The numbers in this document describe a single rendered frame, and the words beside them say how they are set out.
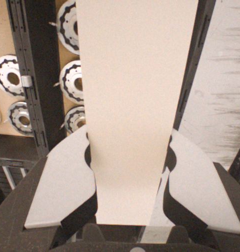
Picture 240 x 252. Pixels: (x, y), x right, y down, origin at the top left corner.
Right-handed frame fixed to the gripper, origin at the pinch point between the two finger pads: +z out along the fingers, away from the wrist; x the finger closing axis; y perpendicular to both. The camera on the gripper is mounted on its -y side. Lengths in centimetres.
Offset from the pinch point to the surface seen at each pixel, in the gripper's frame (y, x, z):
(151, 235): 267, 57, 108
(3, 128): 16.1, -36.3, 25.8
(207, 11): -11.4, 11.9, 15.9
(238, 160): 64, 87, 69
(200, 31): -8.8, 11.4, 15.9
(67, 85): 2.1, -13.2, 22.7
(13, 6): -11.6, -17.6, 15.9
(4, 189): 46, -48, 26
